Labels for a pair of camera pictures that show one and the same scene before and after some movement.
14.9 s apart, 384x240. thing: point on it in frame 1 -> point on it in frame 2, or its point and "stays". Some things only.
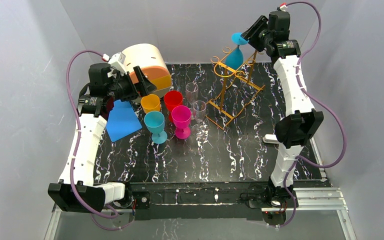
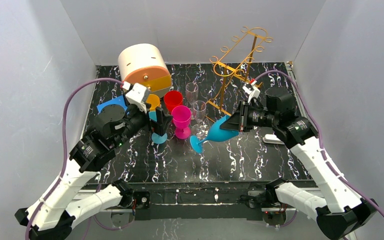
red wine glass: (172, 99) stays
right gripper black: (258, 30) -> (242, 116)
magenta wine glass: (181, 116) stays
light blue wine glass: (155, 121) stays
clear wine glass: (192, 90) stays
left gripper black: (137, 84) -> (151, 117)
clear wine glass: (199, 130) stays
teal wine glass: (235, 57) -> (216, 134)
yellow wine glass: (150, 102) stays
